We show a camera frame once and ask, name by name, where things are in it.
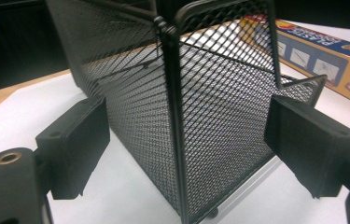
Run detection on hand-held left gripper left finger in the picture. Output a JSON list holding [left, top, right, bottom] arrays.
[[35, 95, 111, 201]]

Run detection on long yellow and blue box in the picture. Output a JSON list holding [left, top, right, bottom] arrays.
[[239, 15, 350, 112]]

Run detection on black metal mesh organizer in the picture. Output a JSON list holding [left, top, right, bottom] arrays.
[[45, 0, 329, 224]]

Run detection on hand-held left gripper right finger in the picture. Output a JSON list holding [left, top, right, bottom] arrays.
[[263, 94, 350, 200]]

